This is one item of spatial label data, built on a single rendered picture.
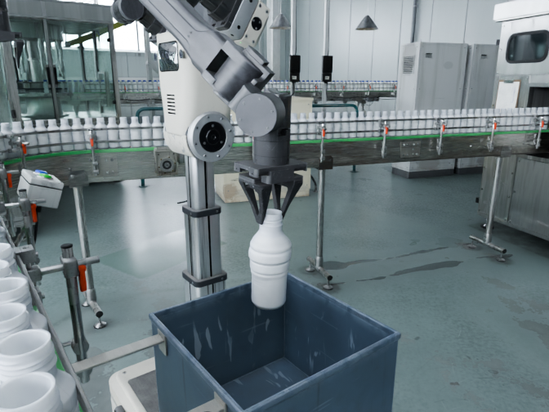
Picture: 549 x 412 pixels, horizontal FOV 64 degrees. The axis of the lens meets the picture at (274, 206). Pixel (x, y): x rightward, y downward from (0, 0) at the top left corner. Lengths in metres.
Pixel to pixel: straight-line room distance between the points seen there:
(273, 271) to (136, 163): 1.95
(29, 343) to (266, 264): 0.40
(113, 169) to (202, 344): 1.79
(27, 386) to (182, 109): 1.11
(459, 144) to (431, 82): 3.32
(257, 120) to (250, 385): 0.60
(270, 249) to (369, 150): 2.36
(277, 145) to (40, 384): 0.45
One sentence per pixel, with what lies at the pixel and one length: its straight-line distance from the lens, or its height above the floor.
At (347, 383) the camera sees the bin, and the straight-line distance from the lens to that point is 0.73.
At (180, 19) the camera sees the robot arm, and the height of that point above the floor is 1.44.
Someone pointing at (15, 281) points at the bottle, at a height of 1.16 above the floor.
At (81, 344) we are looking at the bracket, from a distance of 0.81.
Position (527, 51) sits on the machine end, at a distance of 4.28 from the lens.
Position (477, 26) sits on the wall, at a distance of 13.93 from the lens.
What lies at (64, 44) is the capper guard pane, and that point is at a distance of 6.28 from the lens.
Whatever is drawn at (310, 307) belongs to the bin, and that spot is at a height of 0.90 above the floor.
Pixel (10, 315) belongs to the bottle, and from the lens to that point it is 0.45.
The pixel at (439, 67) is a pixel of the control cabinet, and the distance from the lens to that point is 6.75.
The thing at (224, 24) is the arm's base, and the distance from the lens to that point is 1.24.
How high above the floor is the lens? 1.35
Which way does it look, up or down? 16 degrees down
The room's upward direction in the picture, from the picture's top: straight up
